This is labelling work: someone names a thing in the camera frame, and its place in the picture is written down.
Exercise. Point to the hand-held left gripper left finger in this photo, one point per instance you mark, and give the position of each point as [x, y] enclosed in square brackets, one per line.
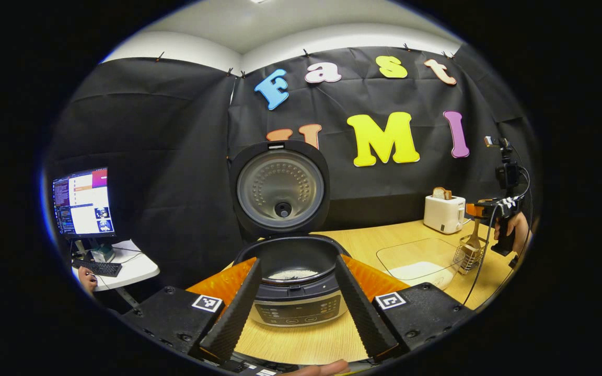
[233, 313]

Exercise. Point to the dark grey rice cooker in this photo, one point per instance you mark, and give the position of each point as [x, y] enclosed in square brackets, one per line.
[280, 188]

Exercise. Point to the brown bread slice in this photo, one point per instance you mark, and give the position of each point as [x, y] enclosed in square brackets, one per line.
[448, 195]

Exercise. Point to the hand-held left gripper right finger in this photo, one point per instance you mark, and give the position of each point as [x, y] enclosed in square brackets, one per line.
[361, 313]

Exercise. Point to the small teal box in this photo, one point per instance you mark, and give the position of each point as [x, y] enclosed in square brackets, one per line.
[102, 254]

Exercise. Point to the white bread slice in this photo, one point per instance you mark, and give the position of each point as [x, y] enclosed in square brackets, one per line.
[438, 193]

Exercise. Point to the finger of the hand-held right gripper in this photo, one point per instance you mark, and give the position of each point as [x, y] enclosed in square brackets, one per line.
[481, 209]

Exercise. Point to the white side table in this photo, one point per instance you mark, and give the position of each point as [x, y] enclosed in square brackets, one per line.
[136, 266]

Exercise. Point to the black backdrop cloth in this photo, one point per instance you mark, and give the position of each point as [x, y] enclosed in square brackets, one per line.
[175, 156]

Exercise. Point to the wooden spoon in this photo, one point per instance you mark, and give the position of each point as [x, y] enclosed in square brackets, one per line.
[472, 240]

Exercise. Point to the computer monitor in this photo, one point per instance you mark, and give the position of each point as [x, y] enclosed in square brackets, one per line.
[84, 203]

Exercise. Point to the white toaster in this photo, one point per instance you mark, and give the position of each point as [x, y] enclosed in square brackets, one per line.
[442, 214]

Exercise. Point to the black keyboard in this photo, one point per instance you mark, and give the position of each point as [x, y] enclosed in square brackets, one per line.
[98, 268]

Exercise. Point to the white rice heap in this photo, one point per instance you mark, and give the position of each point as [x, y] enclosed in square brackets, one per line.
[293, 273]

